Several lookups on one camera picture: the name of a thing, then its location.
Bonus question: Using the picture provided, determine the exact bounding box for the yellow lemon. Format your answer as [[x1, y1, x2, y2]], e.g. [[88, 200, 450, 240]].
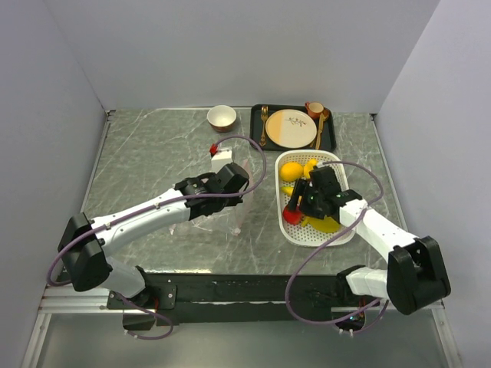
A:
[[303, 159, 318, 179]]

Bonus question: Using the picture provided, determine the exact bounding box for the clear zip top bag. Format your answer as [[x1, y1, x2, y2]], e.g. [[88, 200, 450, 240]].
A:
[[168, 159, 256, 235]]

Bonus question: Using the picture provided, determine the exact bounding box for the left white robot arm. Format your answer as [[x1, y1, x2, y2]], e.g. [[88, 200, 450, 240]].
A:
[[58, 163, 249, 308]]

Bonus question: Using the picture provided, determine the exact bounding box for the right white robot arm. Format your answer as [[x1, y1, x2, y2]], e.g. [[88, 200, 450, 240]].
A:
[[287, 164, 451, 315]]

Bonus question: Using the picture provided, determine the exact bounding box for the yellow banana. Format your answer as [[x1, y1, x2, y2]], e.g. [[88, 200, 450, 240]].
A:
[[281, 186, 294, 196]]

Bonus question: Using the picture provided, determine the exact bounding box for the round yellow orange fruit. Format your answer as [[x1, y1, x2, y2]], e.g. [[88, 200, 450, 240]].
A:
[[278, 162, 304, 182]]

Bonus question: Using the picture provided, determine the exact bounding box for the yellow star fruit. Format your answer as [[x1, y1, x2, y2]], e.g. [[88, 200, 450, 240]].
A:
[[301, 216, 341, 233]]

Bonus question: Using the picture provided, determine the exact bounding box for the white perforated plastic basket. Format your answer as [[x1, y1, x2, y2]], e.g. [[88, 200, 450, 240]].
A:
[[274, 149, 357, 248]]

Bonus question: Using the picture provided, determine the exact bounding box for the cream and orange plate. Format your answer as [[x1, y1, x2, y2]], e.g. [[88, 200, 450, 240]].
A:
[[265, 109, 318, 149]]

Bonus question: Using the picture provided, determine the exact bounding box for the white and brown bowl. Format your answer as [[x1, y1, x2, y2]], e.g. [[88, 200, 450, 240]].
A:
[[206, 105, 237, 133]]

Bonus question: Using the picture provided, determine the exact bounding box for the gold spoon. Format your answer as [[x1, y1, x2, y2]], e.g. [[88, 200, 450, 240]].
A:
[[315, 108, 330, 150]]

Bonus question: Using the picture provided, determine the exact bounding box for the gold fork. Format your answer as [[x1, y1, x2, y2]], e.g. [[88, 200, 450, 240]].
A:
[[259, 105, 269, 147]]

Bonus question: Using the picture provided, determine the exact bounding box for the small orange cup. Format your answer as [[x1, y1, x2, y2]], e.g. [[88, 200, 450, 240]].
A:
[[305, 102, 324, 120]]

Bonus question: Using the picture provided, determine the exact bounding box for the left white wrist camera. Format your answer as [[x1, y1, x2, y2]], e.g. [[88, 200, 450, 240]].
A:
[[209, 144, 233, 173]]

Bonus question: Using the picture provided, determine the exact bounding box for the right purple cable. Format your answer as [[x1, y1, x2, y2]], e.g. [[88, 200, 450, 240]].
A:
[[285, 160, 389, 335]]

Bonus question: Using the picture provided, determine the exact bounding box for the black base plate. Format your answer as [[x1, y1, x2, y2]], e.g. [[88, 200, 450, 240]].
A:
[[57, 271, 388, 330]]

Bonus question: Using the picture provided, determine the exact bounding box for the aluminium mounting rail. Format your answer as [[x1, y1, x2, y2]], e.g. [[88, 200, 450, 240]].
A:
[[37, 278, 446, 315]]

